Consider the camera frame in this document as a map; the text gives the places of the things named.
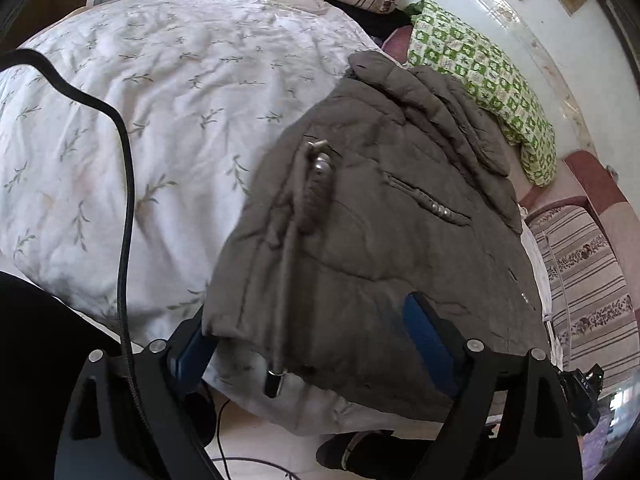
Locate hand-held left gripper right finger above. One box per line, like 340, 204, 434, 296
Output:
402, 292, 583, 480

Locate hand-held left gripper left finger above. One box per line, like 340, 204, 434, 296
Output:
54, 305, 221, 480

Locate grey-brown hooded puffer jacket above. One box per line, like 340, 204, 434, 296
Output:
202, 51, 551, 423

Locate striped floral seat cushion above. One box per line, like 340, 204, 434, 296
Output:
527, 205, 640, 376

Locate person's dark slipper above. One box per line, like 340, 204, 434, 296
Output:
315, 429, 438, 480

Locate white leaf-print quilt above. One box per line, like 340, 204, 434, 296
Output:
0, 0, 551, 436

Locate green patterned pillow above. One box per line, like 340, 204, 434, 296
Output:
404, 0, 557, 188

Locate pink pillow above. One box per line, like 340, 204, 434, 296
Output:
382, 27, 412, 58

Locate black cloth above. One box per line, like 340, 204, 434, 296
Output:
340, 0, 403, 38

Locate thin black floor cable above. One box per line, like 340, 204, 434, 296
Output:
212, 394, 313, 480

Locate thick black braided cable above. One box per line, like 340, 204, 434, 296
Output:
0, 49, 151, 421

